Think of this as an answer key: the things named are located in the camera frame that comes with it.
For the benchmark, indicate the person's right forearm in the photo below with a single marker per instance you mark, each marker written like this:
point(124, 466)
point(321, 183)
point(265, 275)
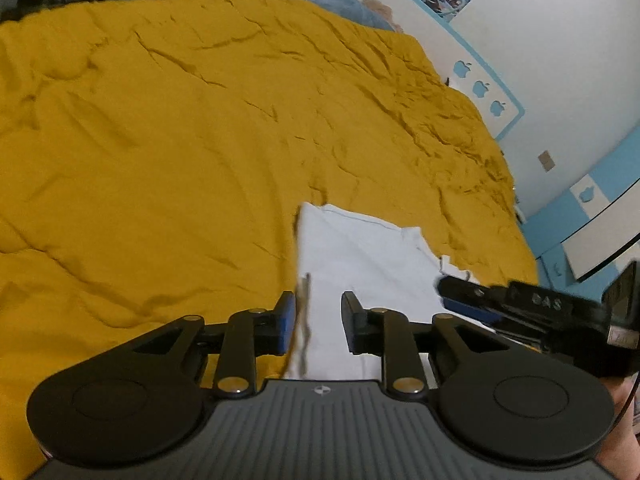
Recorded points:
point(622, 455)

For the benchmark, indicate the blue and white wardrobe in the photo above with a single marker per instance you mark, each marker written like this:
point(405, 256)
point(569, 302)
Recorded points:
point(585, 225)

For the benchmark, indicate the wall socket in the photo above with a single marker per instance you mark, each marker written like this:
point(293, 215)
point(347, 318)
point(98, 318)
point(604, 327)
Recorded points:
point(546, 161)

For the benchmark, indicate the yellow blanket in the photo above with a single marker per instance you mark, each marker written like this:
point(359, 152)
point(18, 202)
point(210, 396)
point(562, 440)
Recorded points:
point(175, 150)

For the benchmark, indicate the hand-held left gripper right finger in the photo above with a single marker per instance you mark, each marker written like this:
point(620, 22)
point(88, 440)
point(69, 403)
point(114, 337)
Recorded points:
point(350, 325)

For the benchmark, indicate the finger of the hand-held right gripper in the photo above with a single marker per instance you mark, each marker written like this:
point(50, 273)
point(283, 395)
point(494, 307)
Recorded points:
point(465, 292)

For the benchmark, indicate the blue pillow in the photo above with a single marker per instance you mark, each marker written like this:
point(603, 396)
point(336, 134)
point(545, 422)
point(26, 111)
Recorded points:
point(350, 5)

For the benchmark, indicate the white headboard with blue trim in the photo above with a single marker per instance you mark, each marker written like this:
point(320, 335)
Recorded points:
point(465, 45)

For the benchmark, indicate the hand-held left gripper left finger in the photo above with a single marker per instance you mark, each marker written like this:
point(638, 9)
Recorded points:
point(286, 322)

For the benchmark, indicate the white printed t-shirt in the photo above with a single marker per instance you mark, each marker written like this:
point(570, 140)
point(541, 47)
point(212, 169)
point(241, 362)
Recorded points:
point(360, 270)

